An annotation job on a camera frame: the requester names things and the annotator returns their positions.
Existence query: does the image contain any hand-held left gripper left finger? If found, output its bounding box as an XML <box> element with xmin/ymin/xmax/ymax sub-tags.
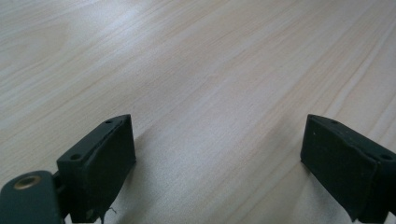
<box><xmin>56</xmin><ymin>114</ymin><xmax>137</xmax><ymax>224</ymax></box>

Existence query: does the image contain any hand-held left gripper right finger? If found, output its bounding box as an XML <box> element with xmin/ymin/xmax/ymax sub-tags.
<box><xmin>300</xmin><ymin>113</ymin><xmax>396</xmax><ymax>224</ymax></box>

